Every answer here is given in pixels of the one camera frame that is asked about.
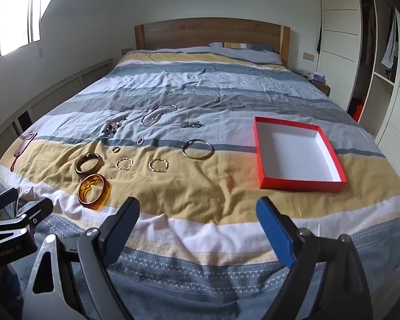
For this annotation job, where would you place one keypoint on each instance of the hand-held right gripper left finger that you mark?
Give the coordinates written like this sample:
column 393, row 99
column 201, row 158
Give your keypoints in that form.
column 121, row 231

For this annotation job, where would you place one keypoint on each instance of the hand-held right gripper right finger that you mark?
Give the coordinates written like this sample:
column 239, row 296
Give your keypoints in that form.
column 275, row 235

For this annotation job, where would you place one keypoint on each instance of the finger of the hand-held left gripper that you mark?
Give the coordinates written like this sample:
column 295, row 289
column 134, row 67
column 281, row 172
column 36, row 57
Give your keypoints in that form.
column 35, row 208
column 3, row 199

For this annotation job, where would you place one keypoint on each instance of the amber resin bangle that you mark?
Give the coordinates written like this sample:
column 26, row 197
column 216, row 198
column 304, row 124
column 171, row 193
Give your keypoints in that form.
column 105, row 196

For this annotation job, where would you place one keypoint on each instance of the dark gold bangle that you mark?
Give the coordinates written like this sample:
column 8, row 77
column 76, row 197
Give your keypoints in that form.
column 100, row 163

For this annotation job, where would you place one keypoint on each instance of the red cardboard box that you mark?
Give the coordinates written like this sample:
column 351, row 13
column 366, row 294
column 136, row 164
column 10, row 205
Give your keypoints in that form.
column 300, row 153

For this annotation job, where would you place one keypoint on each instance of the thin silver bangle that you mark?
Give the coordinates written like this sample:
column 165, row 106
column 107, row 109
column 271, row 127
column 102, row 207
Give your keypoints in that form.
column 182, row 148

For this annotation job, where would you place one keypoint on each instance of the small dark trinket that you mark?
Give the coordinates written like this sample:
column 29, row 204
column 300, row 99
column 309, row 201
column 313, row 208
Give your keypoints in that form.
column 186, row 125

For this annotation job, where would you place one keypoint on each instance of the red bag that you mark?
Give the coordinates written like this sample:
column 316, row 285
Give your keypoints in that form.
column 358, row 110

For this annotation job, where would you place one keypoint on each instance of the wooden nightstand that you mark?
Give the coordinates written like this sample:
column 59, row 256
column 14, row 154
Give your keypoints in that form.
column 321, row 88

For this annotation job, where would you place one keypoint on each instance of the purple tissue box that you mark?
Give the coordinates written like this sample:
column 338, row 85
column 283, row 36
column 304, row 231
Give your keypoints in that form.
column 319, row 78

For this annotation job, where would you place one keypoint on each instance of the striped duvet bed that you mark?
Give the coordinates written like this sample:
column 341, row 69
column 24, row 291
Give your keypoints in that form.
column 200, row 83

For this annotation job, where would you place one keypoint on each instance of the window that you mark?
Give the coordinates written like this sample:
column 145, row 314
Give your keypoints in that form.
column 10, row 23

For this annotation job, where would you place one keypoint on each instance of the grey blue pillow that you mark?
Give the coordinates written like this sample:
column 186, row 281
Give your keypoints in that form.
column 253, row 55

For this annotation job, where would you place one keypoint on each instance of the wooden headboard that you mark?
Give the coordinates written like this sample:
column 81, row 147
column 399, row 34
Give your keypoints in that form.
column 213, row 33

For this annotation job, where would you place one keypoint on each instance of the striped hanging shirt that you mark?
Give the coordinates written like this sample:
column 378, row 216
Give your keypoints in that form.
column 389, row 46

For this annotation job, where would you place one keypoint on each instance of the white wardrobe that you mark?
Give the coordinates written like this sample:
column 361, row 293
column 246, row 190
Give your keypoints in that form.
column 340, row 23

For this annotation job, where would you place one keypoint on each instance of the brown hanging clothes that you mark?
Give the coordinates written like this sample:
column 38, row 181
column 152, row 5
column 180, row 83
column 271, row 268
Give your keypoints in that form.
column 370, row 33

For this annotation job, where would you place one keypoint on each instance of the white low wall cabinet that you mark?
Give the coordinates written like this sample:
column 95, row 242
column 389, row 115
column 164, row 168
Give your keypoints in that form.
column 53, row 93

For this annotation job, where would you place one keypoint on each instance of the wall switch panel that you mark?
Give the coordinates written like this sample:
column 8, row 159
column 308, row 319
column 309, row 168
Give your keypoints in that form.
column 308, row 56
column 126, row 51

